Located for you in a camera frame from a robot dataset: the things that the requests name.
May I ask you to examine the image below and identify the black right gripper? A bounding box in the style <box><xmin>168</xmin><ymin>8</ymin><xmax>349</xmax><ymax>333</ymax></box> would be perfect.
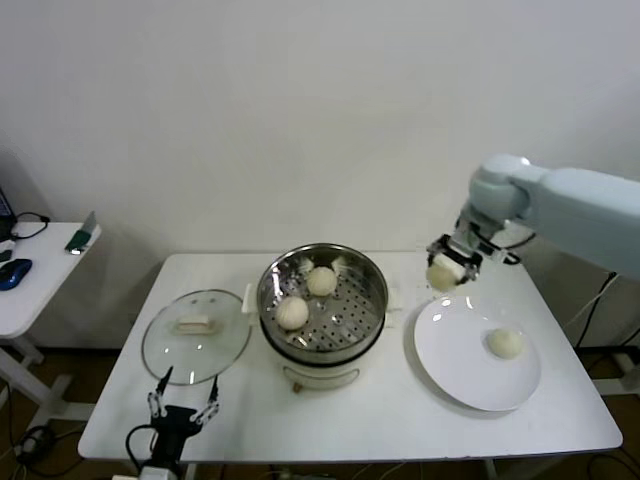
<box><xmin>427</xmin><ymin>232</ymin><xmax>484</xmax><ymax>287</ymax></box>

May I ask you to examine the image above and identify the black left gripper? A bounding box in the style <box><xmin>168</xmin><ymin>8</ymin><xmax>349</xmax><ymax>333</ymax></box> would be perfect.
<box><xmin>146</xmin><ymin>366</ymin><xmax>222</xmax><ymax>465</ymax></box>

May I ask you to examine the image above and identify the white steamed baozi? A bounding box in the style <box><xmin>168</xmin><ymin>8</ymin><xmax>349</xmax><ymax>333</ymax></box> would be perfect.
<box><xmin>275</xmin><ymin>295</ymin><xmax>310</xmax><ymax>331</ymax></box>
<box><xmin>425</xmin><ymin>263</ymin><xmax>464</xmax><ymax>294</ymax></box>
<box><xmin>487</xmin><ymin>327</ymin><xmax>526</xmax><ymax>360</ymax></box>
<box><xmin>305</xmin><ymin>266</ymin><xmax>337</xmax><ymax>297</ymax></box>

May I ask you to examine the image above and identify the round glass pot lid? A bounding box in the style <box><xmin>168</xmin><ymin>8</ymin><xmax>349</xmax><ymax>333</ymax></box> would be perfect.
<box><xmin>141</xmin><ymin>289</ymin><xmax>253</xmax><ymax>386</ymax></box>

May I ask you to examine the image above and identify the stainless steel steamer basket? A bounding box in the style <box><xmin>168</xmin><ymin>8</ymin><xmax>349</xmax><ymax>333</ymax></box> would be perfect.
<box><xmin>242</xmin><ymin>243</ymin><xmax>405</xmax><ymax>361</ymax></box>

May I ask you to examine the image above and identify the large white plate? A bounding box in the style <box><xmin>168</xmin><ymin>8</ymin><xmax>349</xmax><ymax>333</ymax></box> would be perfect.
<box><xmin>413</xmin><ymin>294</ymin><xmax>543</xmax><ymax>413</ymax></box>

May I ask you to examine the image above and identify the cream electric cooker base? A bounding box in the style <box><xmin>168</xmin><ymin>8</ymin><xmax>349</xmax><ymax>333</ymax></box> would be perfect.
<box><xmin>242</xmin><ymin>299</ymin><xmax>405</xmax><ymax>395</ymax></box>

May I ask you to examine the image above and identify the white floor power strip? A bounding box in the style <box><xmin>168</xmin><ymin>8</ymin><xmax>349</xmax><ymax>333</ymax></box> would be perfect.
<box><xmin>14</xmin><ymin>424</ymin><xmax>56</xmax><ymax>464</ymax></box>

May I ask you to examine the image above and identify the white side table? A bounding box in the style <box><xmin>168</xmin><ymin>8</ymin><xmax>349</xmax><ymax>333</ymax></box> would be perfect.
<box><xmin>0</xmin><ymin>221</ymin><xmax>104</xmax><ymax>426</ymax></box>

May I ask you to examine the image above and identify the green tipped tool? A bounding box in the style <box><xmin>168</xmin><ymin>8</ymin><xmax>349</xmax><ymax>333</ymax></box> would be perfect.
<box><xmin>64</xmin><ymin>209</ymin><xmax>99</xmax><ymax>257</ymax></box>

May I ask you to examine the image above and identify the white stand base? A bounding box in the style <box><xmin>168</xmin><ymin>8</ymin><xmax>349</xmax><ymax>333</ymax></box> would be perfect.
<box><xmin>587</xmin><ymin>349</ymin><xmax>640</xmax><ymax>397</ymax></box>

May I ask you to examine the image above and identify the blue computer mouse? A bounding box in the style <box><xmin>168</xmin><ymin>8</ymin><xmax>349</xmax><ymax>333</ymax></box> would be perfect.
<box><xmin>0</xmin><ymin>258</ymin><xmax>34</xmax><ymax>291</ymax></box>

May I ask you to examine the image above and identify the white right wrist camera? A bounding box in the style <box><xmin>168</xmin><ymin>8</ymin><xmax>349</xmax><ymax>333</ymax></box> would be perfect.
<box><xmin>482</xmin><ymin>238</ymin><xmax>521</xmax><ymax>265</ymax></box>

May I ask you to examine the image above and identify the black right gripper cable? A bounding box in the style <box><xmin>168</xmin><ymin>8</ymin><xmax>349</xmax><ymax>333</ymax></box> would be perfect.
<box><xmin>474</xmin><ymin>224</ymin><xmax>534</xmax><ymax>251</ymax></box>

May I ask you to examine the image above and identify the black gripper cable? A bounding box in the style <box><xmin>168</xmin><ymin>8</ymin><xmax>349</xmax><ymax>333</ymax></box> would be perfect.
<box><xmin>124</xmin><ymin>423</ymin><xmax>157</xmax><ymax>471</ymax></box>
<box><xmin>474</xmin><ymin>224</ymin><xmax>534</xmax><ymax>251</ymax></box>

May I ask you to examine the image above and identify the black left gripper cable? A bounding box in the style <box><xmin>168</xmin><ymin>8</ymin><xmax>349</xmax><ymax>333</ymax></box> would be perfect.
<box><xmin>124</xmin><ymin>423</ymin><xmax>157</xmax><ymax>471</ymax></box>

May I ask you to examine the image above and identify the white hanging cable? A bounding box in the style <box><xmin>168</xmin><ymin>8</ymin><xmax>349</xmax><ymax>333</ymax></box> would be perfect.
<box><xmin>569</xmin><ymin>285</ymin><xmax>609</xmax><ymax>326</ymax></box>

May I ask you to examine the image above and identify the black hanging cable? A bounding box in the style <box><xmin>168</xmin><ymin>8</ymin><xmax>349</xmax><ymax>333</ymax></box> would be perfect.
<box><xmin>574</xmin><ymin>272</ymin><xmax>619</xmax><ymax>350</ymax></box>

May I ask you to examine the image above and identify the thin black desk cable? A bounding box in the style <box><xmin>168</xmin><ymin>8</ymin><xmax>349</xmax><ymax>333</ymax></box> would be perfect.
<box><xmin>9</xmin><ymin>211</ymin><xmax>51</xmax><ymax>242</ymax></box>

